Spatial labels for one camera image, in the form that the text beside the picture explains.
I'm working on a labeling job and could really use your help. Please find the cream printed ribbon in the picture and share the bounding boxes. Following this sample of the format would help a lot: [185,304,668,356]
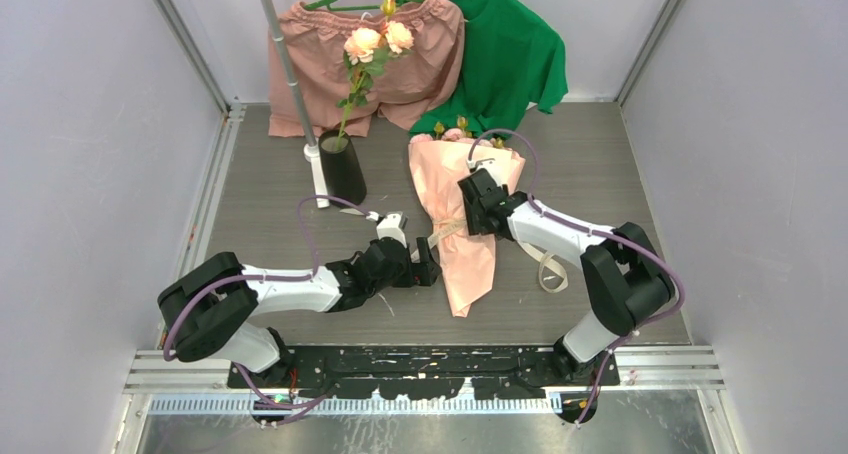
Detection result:
[427,217,569,293]

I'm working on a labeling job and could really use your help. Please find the pink paper bouquet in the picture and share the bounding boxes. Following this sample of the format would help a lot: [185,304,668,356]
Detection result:
[408,134,525,317]

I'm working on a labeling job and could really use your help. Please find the black conical vase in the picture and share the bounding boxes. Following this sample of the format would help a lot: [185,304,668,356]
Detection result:
[318,130,367,205]

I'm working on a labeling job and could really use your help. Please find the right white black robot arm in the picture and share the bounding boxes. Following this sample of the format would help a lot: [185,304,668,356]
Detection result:
[458,167,677,385]

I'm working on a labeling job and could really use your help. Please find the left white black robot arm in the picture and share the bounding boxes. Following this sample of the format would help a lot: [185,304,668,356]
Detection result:
[157,237,441,387]

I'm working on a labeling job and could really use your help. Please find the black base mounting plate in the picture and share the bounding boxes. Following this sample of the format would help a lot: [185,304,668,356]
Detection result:
[218,345,620,401]

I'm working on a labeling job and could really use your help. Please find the silver clothes rack pole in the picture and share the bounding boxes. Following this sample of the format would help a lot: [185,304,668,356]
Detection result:
[260,0,330,209]

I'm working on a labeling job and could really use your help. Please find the pink shorts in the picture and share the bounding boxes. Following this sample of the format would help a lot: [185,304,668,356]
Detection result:
[278,0,465,137]

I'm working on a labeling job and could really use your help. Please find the green t-shirt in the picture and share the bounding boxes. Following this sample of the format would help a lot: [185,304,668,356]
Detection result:
[409,0,568,135]

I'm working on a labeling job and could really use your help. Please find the peach rose stem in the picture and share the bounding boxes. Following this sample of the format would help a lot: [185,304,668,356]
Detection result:
[334,0,414,151]

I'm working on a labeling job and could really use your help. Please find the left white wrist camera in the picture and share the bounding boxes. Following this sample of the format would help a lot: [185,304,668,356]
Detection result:
[376,211,407,247]

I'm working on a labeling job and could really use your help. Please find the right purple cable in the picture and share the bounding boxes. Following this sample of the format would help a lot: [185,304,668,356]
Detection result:
[466,128,688,427]

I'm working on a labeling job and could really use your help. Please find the purple cable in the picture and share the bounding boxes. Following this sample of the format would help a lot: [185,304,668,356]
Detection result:
[466,128,688,427]
[161,195,382,427]

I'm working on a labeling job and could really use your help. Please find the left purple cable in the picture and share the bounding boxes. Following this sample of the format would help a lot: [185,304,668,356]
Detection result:
[161,195,382,427]

